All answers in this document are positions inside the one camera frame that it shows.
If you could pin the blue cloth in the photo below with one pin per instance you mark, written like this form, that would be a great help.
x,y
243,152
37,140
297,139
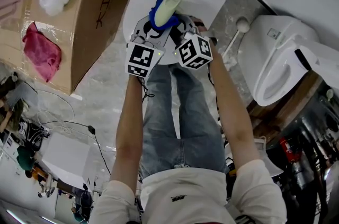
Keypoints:
x,y
153,15

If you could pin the pale green toilet brush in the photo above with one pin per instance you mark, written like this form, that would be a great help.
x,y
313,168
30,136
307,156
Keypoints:
x,y
167,9

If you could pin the white toilet with seat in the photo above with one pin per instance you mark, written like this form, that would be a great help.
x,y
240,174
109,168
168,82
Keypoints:
x,y
275,58

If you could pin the white ball-head brush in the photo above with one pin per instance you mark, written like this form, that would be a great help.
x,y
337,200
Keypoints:
x,y
242,24

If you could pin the red fire extinguisher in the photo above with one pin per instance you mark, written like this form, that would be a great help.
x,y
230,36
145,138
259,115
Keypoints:
x,y
286,148

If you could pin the person's cream shirt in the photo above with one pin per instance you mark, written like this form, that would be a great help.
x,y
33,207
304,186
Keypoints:
x,y
185,196

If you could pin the white flat board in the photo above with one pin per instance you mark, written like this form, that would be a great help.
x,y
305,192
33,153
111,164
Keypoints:
x,y
69,156

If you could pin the wooden pallet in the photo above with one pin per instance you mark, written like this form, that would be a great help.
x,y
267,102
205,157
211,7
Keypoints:
x,y
291,106

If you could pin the red cloth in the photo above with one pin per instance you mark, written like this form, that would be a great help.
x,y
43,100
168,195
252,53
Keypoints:
x,y
42,52

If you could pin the brown cardboard box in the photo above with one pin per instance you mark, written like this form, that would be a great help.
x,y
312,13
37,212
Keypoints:
x,y
92,21

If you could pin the person's right forearm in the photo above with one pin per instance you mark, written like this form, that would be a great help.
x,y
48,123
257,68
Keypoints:
x,y
233,117

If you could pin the person's left forearm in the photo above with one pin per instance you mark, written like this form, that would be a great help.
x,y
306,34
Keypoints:
x,y
129,125

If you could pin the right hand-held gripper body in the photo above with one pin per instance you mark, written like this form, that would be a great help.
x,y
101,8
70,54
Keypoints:
x,y
194,52

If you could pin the person's blue jeans legs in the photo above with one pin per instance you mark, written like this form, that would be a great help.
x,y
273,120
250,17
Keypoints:
x,y
185,125

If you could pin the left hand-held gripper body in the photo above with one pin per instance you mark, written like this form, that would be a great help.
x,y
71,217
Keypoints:
x,y
139,57

